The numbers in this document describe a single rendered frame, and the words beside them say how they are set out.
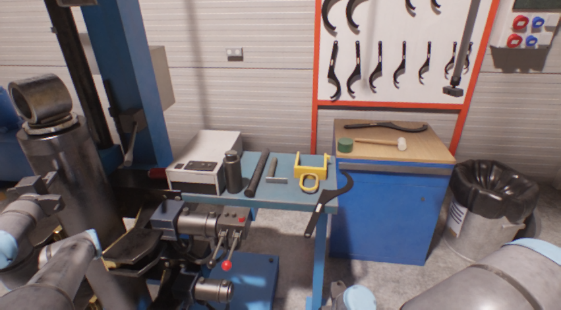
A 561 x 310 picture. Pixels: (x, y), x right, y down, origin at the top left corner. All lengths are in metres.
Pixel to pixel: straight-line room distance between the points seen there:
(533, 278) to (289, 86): 2.64
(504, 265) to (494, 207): 1.88
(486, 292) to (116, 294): 1.51
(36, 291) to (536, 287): 0.67
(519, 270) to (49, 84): 1.28
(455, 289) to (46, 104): 1.19
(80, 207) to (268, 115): 2.15
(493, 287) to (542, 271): 0.08
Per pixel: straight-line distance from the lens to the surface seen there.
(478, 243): 2.65
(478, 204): 2.40
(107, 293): 1.69
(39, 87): 1.22
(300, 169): 1.39
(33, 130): 1.26
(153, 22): 3.25
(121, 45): 1.49
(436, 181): 2.09
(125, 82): 1.54
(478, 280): 0.48
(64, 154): 1.25
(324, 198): 1.30
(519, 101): 3.49
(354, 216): 2.18
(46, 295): 0.58
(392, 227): 2.28
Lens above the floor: 1.90
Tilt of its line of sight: 27 degrees down
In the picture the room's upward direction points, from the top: 1 degrees counter-clockwise
